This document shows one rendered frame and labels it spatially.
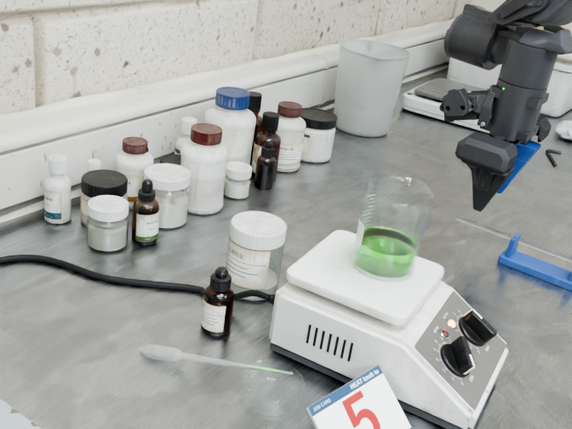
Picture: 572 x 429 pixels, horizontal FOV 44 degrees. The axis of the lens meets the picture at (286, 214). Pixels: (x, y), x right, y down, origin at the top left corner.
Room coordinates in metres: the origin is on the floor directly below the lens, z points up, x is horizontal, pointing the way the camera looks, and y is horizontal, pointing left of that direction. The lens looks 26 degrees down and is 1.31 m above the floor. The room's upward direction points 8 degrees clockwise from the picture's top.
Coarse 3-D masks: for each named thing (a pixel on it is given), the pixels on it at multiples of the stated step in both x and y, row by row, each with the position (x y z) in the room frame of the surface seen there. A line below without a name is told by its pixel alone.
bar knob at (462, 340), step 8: (464, 336) 0.53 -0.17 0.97; (448, 344) 0.53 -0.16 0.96; (456, 344) 0.52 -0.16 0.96; (464, 344) 0.52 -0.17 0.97; (448, 352) 0.52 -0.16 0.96; (456, 352) 0.52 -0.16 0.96; (464, 352) 0.51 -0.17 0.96; (448, 360) 0.51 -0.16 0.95; (456, 360) 0.51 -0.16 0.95; (464, 360) 0.50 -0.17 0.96; (472, 360) 0.50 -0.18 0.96; (448, 368) 0.50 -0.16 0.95; (456, 368) 0.50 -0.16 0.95; (464, 368) 0.50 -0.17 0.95; (472, 368) 0.50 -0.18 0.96; (464, 376) 0.50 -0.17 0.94
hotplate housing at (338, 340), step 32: (288, 288) 0.56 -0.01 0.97; (448, 288) 0.61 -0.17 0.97; (288, 320) 0.55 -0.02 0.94; (320, 320) 0.53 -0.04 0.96; (352, 320) 0.53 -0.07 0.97; (416, 320) 0.54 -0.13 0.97; (288, 352) 0.55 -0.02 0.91; (320, 352) 0.53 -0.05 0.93; (352, 352) 0.52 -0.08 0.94; (384, 352) 0.51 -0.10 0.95; (416, 352) 0.50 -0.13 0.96; (416, 384) 0.49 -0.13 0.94; (448, 384) 0.49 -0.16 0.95; (448, 416) 0.48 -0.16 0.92
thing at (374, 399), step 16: (368, 384) 0.48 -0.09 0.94; (384, 384) 0.49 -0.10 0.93; (352, 400) 0.46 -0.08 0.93; (368, 400) 0.47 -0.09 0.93; (384, 400) 0.48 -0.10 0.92; (320, 416) 0.44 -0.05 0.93; (336, 416) 0.44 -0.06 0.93; (352, 416) 0.45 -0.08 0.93; (368, 416) 0.46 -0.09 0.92; (384, 416) 0.47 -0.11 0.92; (400, 416) 0.48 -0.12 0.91
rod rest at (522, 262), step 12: (504, 252) 0.82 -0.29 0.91; (516, 252) 0.83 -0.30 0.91; (504, 264) 0.81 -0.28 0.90; (516, 264) 0.80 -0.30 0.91; (528, 264) 0.80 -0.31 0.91; (540, 264) 0.80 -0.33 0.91; (540, 276) 0.78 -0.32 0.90; (552, 276) 0.78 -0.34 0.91; (564, 276) 0.78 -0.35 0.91; (564, 288) 0.77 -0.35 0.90
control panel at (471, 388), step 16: (448, 304) 0.58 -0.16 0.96; (464, 304) 0.60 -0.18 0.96; (432, 320) 0.55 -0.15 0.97; (448, 320) 0.56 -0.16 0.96; (432, 336) 0.53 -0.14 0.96; (496, 336) 0.58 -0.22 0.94; (432, 352) 0.51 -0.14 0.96; (480, 352) 0.55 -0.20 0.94; (496, 352) 0.56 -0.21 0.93; (480, 368) 0.53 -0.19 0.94; (464, 384) 0.50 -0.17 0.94; (480, 384) 0.51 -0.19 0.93
